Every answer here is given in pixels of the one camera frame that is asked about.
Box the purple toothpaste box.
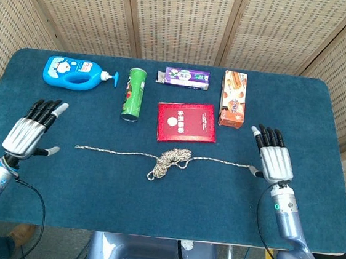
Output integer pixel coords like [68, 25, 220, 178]
[155, 65, 211, 92]

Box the dark blue table cloth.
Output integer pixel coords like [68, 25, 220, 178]
[0, 44, 346, 258]

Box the white round table bracket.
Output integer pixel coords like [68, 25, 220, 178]
[179, 240, 195, 252]

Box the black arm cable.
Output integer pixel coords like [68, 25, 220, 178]
[7, 177, 50, 259]
[251, 184, 286, 259]

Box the red certificate booklet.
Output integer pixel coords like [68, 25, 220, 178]
[154, 98, 220, 148]

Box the orange biscuit box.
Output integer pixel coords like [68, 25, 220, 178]
[217, 70, 249, 130]

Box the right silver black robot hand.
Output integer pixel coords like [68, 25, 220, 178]
[245, 123, 299, 186]

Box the green chips can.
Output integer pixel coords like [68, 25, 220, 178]
[119, 66, 148, 124]

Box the blue pump soap bottle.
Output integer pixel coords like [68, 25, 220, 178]
[41, 54, 121, 95]

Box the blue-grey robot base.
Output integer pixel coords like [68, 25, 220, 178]
[84, 230, 220, 259]

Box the beige braided rope bundle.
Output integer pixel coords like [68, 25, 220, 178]
[72, 137, 259, 192]

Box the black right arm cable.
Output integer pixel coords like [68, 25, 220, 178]
[251, 184, 286, 259]

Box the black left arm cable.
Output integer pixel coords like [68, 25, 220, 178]
[7, 177, 50, 259]

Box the brown shoe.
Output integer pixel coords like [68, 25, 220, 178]
[9, 222, 37, 247]

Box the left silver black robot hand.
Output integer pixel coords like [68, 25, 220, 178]
[0, 94, 70, 164]

